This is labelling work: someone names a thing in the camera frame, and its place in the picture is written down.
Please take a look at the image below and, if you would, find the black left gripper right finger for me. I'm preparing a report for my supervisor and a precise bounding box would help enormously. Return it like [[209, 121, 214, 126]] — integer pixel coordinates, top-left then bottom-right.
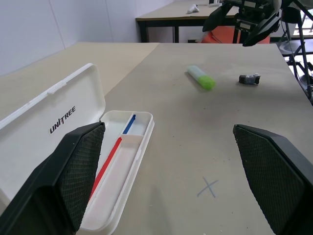
[[232, 123, 313, 235]]

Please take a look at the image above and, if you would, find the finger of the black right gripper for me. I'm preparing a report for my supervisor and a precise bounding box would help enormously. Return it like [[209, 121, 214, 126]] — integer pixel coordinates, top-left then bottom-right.
[[242, 14, 281, 47], [202, 4, 232, 32]]

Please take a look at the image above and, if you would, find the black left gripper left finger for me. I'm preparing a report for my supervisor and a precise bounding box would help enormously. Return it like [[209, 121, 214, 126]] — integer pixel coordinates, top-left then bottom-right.
[[0, 121, 106, 235]]

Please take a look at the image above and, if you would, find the green highlighter pen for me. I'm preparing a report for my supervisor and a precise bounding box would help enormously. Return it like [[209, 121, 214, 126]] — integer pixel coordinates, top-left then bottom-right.
[[187, 65, 217, 91]]

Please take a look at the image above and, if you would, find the white Unitree pencil case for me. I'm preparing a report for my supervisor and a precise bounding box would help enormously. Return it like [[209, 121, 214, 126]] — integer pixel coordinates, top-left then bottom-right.
[[0, 63, 155, 235]]

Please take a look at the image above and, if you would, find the orange box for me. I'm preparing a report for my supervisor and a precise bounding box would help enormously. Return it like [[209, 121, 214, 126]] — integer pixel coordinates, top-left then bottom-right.
[[202, 23, 271, 44]]

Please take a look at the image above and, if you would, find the black metal stand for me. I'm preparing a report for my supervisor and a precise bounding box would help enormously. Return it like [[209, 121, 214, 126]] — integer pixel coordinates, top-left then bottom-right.
[[278, 0, 313, 100]]

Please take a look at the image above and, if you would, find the black-framed wooden table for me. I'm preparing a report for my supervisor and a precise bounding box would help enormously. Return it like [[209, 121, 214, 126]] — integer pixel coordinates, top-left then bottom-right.
[[135, 0, 245, 44]]

